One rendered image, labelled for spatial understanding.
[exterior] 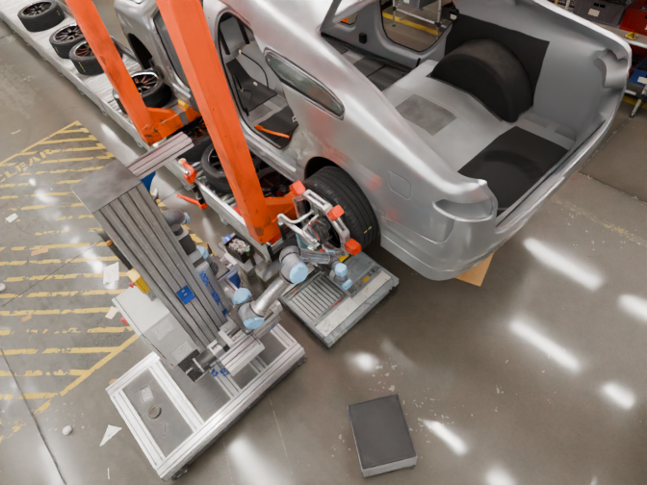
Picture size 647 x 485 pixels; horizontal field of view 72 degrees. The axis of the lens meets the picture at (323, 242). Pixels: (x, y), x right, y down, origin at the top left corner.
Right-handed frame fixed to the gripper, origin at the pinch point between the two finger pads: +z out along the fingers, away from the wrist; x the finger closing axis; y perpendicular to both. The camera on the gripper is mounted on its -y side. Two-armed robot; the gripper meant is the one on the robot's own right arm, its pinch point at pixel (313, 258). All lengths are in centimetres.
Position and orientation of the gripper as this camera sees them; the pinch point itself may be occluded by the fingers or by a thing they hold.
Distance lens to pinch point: 311.8
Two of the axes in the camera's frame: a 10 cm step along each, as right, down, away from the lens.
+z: -6.7, -5.3, 5.2
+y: -1.2, -6.1, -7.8
